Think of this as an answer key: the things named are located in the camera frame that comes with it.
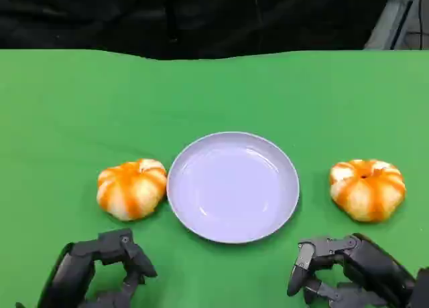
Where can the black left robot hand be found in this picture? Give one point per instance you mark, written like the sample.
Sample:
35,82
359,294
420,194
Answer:
70,274

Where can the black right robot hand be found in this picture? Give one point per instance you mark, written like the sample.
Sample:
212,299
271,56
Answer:
372,268

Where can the lilac plate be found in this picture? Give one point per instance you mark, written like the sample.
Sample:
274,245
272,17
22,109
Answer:
231,187

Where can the green table cloth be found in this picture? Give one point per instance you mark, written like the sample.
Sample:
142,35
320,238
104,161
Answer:
100,103

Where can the black backdrop curtain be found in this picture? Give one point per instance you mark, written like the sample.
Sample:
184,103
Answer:
100,16

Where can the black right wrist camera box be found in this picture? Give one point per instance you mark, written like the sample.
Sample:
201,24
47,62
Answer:
422,288

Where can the grey metal frame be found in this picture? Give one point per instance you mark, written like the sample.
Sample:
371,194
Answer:
385,23

